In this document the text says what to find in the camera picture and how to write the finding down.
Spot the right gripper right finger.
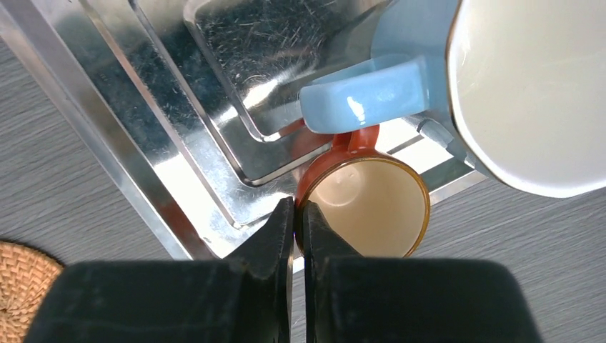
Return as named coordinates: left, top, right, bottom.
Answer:
left=302, top=202, right=542, bottom=342

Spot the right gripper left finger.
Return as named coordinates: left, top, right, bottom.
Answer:
left=25, top=197, right=294, bottom=342

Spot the small brown cup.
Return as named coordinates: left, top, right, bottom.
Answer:
left=295, top=125, right=431, bottom=258

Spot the woven rattan coaster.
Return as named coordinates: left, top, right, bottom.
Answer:
left=1, top=241, right=64, bottom=342

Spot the white light blue mug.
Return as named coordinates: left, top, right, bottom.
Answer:
left=299, top=1, right=605, bottom=198

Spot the metal tray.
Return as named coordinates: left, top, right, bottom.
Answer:
left=0, top=0, right=489, bottom=276

